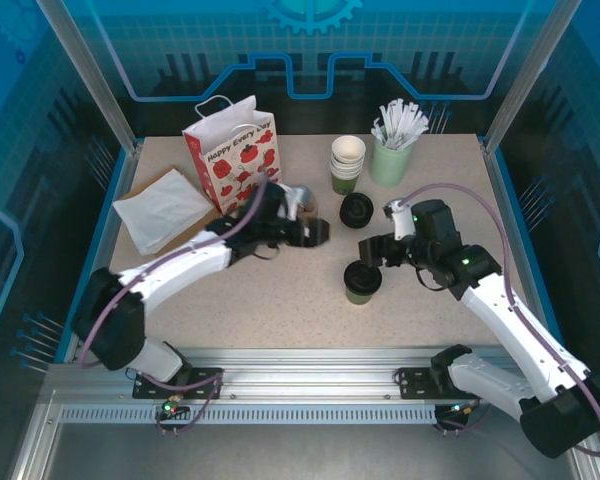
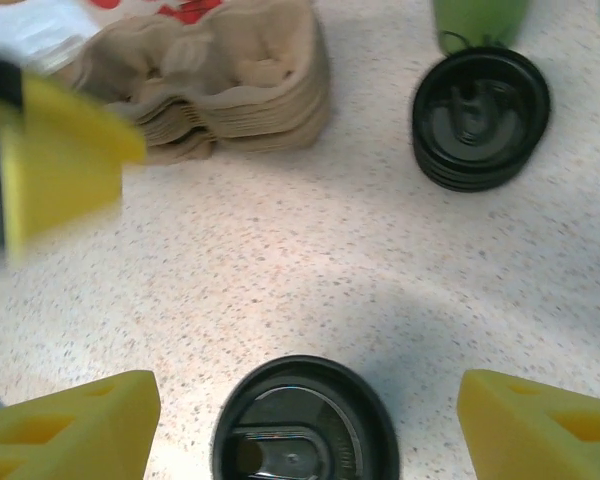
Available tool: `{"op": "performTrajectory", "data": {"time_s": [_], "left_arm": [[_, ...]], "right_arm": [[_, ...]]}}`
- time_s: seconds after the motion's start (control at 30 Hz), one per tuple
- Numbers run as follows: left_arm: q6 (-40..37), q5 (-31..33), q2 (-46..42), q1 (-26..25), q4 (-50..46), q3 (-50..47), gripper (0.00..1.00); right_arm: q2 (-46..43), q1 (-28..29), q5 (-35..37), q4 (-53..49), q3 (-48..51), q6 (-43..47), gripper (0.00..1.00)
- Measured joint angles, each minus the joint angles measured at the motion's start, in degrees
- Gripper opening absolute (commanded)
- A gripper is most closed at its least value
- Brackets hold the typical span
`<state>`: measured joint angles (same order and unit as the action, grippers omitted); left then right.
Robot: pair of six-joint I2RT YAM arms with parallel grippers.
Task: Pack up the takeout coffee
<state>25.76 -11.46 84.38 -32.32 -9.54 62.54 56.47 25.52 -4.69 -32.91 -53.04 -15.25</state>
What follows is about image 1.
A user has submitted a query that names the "aluminium frame post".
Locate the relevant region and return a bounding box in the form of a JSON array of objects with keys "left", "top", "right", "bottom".
[
  {"left": 481, "top": 0, "right": 585, "bottom": 154},
  {"left": 33, "top": 0, "right": 144, "bottom": 154}
]

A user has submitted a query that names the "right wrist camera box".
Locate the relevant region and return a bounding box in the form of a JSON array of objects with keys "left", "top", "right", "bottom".
[{"left": 382, "top": 198, "right": 415, "bottom": 242}]

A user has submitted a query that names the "black cup lid stack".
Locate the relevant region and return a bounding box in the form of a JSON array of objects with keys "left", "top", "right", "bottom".
[{"left": 339, "top": 192, "right": 375, "bottom": 231}]

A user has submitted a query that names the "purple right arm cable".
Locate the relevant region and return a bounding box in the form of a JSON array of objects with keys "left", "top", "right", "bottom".
[{"left": 402, "top": 182, "right": 600, "bottom": 457}]

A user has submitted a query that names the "green paper cup stack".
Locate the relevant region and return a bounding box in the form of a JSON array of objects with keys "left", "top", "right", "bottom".
[{"left": 329, "top": 135, "right": 368, "bottom": 196}]

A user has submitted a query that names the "white red-printed paper bag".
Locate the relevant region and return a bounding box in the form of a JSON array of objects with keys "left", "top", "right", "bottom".
[{"left": 181, "top": 94, "right": 285, "bottom": 216}]

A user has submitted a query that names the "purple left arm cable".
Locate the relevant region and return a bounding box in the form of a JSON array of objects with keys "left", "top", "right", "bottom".
[{"left": 79, "top": 177, "right": 271, "bottom": 437}]

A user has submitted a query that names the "aluminium mounting rail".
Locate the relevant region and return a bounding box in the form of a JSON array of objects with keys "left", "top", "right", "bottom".
[{"left": 44, "top": 346, "right": 581, "bottom": 409}]

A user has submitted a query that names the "mint green holder cup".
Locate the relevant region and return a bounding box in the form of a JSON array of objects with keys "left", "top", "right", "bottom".
[{"left": 369, "top": 133, "right": 414, "bottom": 188}]

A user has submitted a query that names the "green paper coffee cup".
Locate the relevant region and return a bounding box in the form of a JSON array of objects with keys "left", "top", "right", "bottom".
[{"left": 344, "top": 279, "right": 381, "bottom": 307}]

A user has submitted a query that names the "white paper napkin stack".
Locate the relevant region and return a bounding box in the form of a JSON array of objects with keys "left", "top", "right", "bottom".
[{"left": 112, "top": 168, "right": 216, "bottom": 256}]

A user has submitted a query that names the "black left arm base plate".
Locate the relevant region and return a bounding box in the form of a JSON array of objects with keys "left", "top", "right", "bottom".
[{"left": 131, "top": 366, "right": 225, "bottom": 401}]

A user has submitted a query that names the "slotted grey cable duct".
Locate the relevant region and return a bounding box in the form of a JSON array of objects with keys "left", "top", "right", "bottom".
[{"left": 58, "top": 405, "right": 439, "bottom": 426}]

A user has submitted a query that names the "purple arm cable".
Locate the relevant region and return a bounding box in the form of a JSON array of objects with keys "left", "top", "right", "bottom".
[
  {"left": 402, "top": 182, "right": 600, "bottom": 457},
  {"left": 79, "top": 177, "right": 271, "bottom": 437}
]

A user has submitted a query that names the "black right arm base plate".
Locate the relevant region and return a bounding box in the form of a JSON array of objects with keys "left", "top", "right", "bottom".
[{"left": 396, "top": 366, "right": 492, "bottom": 401}]

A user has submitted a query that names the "power connector with LED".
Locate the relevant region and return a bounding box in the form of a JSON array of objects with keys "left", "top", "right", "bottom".
[
  {"left": 160, "top": 397, "right": 190, "bottom": 420},
  {"left": 446, "top": 399, "right": 482, "bottom": 420}
]

